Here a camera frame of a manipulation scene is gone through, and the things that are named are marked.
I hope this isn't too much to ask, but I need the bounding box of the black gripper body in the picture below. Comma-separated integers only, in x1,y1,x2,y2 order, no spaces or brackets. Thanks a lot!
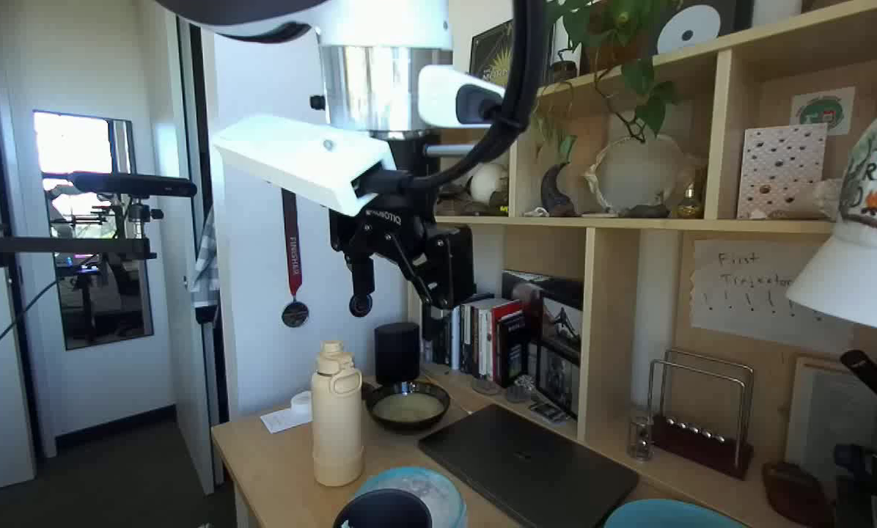
329,189,479,315

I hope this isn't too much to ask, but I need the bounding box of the black bowl cream inside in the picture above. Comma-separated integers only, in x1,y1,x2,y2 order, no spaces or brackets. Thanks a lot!
362,378,453,434

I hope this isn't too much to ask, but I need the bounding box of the teal green plate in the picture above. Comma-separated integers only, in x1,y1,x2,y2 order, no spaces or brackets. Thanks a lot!
602,497,743,528

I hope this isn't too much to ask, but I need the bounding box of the medal on dark red ribbon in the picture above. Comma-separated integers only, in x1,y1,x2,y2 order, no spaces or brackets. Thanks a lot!
278,189,315,331

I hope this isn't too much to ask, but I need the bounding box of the white spine book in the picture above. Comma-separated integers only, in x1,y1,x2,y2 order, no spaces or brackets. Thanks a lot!
460,297,498,381

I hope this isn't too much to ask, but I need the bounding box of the white egg ornament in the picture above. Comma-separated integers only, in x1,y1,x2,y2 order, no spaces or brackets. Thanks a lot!
467,158,508,208

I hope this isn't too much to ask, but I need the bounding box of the dark red spine book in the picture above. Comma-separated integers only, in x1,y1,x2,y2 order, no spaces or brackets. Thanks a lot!
489,303,533,390

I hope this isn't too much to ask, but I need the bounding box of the dark crescent ornament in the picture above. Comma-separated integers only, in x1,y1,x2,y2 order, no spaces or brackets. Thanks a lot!
538,158,582,218

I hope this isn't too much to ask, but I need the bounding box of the cream water bottle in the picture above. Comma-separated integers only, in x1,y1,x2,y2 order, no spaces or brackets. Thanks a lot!
309,341,366,491

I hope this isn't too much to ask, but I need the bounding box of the small white paper note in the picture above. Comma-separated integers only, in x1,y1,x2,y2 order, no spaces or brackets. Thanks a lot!
258,390,315,438

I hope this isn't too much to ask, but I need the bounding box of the light wooden shelf unit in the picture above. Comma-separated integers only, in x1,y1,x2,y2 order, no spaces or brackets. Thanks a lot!
404,0,877,528

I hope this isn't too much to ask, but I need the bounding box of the clear container teal lid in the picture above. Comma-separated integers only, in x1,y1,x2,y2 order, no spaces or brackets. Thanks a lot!
351,464,470,528

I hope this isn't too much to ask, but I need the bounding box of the black mat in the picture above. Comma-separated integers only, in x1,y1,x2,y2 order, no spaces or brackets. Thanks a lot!
416,401,643,528

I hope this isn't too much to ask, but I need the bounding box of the dark framed art print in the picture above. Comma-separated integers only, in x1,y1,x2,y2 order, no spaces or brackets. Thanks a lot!
467,19,520,89

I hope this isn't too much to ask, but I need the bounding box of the white round vase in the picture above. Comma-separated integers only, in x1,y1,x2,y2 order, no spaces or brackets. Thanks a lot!
582,130,705,218

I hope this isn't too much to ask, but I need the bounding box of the black mug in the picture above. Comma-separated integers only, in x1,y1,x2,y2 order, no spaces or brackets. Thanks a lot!
332,486,435,528

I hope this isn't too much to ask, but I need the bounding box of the small brass figurine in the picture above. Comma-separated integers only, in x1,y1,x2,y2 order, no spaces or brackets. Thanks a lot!
676,165,708,221

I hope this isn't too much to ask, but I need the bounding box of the small glass jar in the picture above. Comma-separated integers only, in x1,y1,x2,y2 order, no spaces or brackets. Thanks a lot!
624,406,654,464

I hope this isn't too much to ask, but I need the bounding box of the green trailing houseplant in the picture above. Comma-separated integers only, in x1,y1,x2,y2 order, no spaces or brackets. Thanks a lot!
533,0,684,151

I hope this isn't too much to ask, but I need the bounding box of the Newton's cradle wooden base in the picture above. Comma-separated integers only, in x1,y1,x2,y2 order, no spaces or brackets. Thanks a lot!
646,347,758,481

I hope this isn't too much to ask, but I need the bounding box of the door window pane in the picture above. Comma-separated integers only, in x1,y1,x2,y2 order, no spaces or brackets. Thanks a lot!
32,108,155,351

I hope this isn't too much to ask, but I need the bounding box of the silver compact disc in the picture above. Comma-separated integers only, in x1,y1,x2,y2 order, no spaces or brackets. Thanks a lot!
654,2,724,57

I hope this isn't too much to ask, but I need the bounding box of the white dotted card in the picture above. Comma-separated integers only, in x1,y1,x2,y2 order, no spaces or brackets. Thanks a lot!
737,121,830,221

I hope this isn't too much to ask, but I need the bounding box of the green tree drawing card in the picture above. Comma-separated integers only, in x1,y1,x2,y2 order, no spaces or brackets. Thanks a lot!
788,85,859,139

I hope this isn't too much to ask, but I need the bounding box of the pale framed picture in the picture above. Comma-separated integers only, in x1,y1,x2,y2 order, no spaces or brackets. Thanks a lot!
784,356,877,481

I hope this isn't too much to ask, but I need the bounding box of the white printed baseball cap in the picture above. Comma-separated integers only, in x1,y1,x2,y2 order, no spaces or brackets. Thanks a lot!
786,96,877,335

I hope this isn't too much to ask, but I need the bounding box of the small brown dish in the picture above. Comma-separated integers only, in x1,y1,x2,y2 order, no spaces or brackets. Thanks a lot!
759,457,837,525

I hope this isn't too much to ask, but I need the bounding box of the black white microscope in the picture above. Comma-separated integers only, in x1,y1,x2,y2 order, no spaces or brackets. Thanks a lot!
830,350,877,528

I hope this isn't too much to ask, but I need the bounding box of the black frame landscape photo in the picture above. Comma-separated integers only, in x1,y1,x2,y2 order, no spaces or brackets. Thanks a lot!
538,290,586,362

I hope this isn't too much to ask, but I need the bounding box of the black frame group photo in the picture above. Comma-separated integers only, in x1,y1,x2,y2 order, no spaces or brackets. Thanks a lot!
533,341,583,423

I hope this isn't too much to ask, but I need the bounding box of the black robot cable hose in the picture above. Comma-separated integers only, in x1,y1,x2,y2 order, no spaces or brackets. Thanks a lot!
404,0,549,195

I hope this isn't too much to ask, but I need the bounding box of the black stereo camera bar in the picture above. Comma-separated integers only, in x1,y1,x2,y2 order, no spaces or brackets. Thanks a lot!
68,170,200,200

